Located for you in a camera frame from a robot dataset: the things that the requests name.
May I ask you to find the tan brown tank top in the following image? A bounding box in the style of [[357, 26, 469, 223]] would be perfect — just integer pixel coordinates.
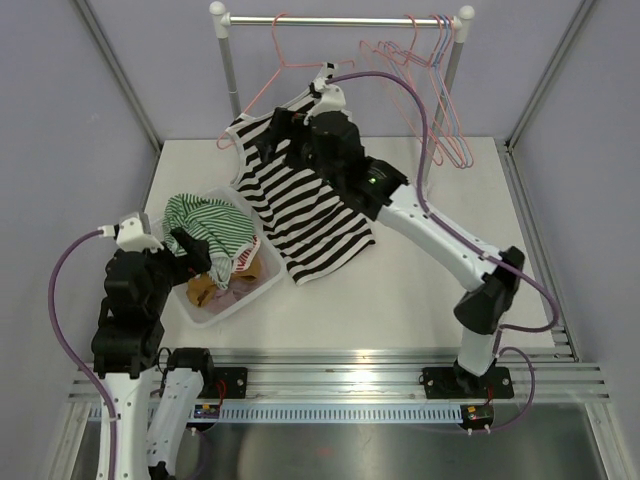
[[186, 257, 263, 308]]

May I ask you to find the green white striped tank top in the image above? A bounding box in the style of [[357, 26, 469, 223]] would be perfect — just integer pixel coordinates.
[[162, 193, 255, 290]]

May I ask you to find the red white striped tank top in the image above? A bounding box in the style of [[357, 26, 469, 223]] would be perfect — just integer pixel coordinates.
[[232, 235, 261, 273]]

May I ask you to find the black white striped tank top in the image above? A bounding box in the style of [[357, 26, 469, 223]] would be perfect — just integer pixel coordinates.
[[224, 61, 377, 289]]

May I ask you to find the pink wire hanger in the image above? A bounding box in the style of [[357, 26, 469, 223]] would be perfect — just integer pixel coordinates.
[[411, 16, 474, 169]]

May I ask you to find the light blue wire hanger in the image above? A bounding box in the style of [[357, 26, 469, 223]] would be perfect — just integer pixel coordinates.
[[379, 6, 475, 169]]

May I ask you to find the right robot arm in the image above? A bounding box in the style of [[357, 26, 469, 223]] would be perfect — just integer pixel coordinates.
[[254, 108, 525, 396]]

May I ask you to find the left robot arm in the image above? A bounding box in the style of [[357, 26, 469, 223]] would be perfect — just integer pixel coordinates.
[[91, 228, 216, 479]]

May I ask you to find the white plastic basket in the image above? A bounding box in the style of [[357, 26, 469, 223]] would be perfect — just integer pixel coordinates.
[[150, 187, 286, 328]]

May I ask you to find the white clothes rack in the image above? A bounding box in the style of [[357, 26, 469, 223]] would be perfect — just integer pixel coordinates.
[[208, 0, 476, 191]]

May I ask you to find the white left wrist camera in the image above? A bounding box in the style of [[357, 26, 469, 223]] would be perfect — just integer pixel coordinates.
[[98, 212, 164, 253]]

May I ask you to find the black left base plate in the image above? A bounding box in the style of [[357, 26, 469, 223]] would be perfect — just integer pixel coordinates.
[[212, 367, 248, 401]]

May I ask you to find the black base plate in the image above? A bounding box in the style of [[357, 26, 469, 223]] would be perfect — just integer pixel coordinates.
[[419, 366, 514, 400], [212, 367, 248, 401]]

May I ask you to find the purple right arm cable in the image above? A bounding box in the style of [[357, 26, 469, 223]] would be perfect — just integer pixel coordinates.
[[329, 71, 557, 431]]

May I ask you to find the white slotted cable duct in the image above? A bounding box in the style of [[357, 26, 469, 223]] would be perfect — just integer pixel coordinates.
[[187, 402, 462, 424]]

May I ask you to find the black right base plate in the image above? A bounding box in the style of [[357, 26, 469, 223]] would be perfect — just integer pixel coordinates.
[[419, 366, 514, 400]]

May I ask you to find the aluminium mounting rail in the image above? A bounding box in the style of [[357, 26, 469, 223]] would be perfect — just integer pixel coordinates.
[[67, 347, 611, 406]]

